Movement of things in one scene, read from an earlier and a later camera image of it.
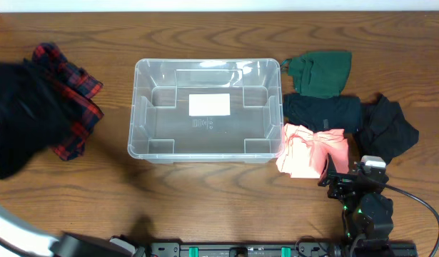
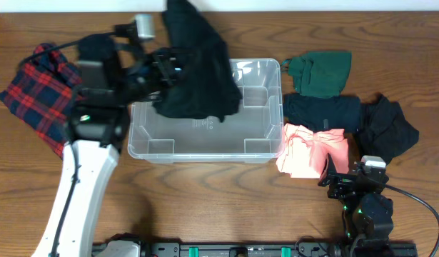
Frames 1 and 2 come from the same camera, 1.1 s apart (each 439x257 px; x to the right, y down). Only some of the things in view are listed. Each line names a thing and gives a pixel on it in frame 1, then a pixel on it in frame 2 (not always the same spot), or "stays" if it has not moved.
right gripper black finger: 332,175 stays
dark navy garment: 339,112 stays
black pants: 31,112 to 207,87
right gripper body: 342,189 stays
